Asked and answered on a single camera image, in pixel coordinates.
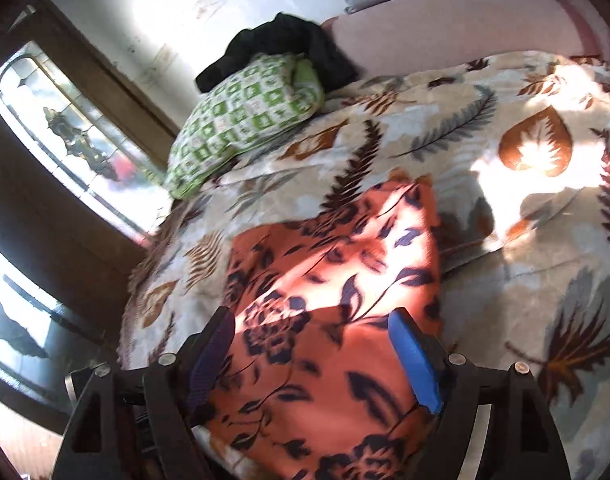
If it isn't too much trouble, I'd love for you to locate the patterned glass window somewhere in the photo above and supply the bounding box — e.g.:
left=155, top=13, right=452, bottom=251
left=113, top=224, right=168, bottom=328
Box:
left=0, top=240, right=86, bottom=401
left=0, top=40, right=170, bottom=246

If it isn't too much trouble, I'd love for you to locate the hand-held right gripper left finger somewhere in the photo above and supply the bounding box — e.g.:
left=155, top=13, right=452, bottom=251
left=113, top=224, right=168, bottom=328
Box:
left=52, top=306, right=236, bottom=480

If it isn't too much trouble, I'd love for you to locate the wooden glass door cabinet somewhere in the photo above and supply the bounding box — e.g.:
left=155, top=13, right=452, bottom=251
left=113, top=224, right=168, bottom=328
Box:
left=0, top=0, right=186, bottom=411

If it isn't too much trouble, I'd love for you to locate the black cloth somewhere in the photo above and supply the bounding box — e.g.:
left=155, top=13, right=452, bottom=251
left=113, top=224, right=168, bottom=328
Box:
left=195, top=12, right=360, bottom=95

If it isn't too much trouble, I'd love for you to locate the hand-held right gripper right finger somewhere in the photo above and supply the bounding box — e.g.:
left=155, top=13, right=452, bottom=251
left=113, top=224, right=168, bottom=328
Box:
left=387, top=307, right=570, bottom=480

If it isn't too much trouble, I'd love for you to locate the green white patterned pillow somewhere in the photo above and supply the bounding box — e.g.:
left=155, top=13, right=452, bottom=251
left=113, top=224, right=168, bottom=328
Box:
left=164, top=54, right=326, bottom=198

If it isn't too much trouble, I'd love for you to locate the leaf print plush blanket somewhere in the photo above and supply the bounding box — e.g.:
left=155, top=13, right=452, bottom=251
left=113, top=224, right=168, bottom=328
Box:
left=117, top=50, right=610, bottom=480

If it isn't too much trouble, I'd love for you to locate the orange floral cloth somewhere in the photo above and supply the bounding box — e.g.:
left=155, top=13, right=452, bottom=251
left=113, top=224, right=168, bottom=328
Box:
left=200, top=175, right=443, bottom=480

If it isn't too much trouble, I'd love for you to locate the pink headboard cushion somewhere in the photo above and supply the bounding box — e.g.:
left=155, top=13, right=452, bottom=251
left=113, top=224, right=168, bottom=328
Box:
left=320, top=0, right=610, bottom=91

